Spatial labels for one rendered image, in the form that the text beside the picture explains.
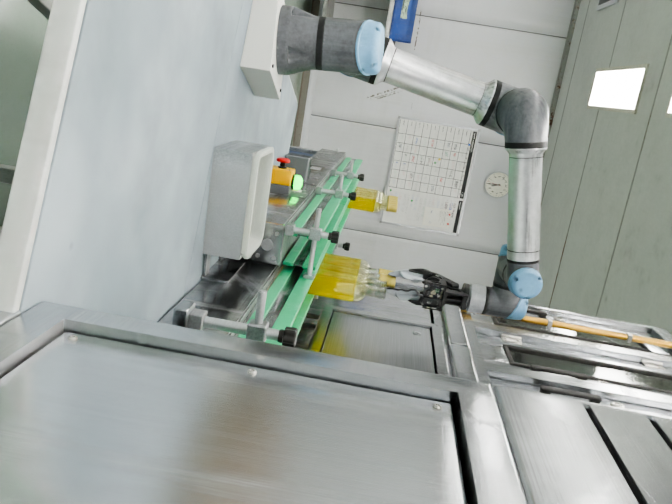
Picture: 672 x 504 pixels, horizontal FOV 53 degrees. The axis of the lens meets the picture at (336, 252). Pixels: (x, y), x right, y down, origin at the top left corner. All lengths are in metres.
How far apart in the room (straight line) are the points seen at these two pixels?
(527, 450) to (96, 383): 0.38
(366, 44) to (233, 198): 0.45
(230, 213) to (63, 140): 0.64
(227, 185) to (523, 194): 0.68
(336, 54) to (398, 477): 1.12
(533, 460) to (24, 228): 0.54
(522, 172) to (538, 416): 0.98
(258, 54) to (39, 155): 0.80
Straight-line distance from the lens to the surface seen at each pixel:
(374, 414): 0.63
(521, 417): 0.67
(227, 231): 1.37
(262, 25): 1.50
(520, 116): 1.59
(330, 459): 0.55
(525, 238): 1.61
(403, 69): 1.67
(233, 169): 1.35
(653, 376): 2.13
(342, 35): 1.52
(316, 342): 1.64
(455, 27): 7.52
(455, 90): 1.68
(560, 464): 0.61
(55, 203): 0.78
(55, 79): 0.78
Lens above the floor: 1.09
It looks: 3 degrees down
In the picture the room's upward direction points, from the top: 100 degrees clockwise
